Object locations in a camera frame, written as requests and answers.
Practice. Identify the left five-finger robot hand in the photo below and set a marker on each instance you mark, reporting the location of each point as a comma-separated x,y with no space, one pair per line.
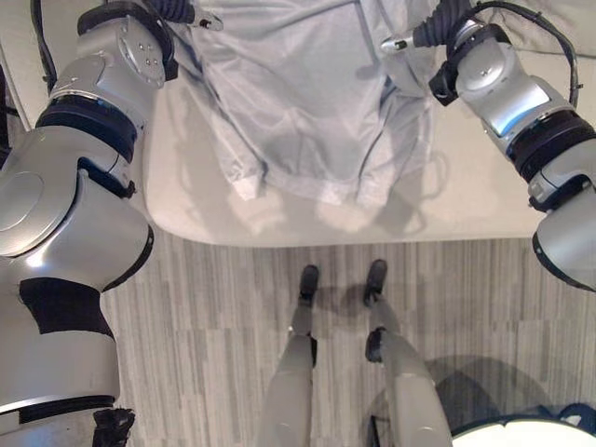
174,10

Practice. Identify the dark robot foot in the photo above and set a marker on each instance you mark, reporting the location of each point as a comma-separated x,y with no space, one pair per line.
376,277
309,279

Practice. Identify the dark left robot foot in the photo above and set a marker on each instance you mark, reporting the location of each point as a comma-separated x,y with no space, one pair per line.
309,279

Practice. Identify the silver left robot leg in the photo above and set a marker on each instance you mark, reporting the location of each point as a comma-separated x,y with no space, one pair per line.
291,382

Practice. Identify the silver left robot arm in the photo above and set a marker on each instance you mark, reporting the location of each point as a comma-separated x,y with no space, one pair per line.
70,223

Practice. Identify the cream sofa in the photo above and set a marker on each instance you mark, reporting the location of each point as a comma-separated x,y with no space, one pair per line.
186,209

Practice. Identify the blue fabric item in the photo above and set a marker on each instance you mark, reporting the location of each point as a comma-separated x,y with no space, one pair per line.
577,412

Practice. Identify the right five-finger robot hand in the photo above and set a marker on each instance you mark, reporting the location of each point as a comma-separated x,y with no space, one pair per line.
430,30

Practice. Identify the light grey hooded sweatshirt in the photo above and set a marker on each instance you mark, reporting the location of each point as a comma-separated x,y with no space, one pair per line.
302,93

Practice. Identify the dark right robot foot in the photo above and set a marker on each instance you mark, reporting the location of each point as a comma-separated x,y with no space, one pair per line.
376,277

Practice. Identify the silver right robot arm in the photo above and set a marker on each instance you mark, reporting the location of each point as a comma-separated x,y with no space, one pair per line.
503,88

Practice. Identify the white round object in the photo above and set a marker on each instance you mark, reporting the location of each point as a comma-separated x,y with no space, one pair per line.
526,434

